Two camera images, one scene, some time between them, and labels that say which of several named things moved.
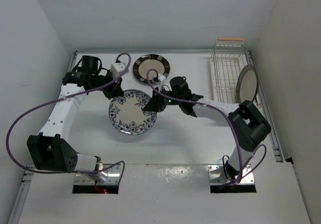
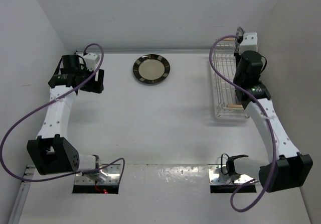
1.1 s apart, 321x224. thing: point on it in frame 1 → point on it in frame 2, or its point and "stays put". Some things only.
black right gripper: (156, 103) → (237, 58)
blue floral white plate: (127, 114) → (239, 32)
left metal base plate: (111, 176) stays put
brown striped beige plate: (146, 62) stays put
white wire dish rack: (229, 56) stays put
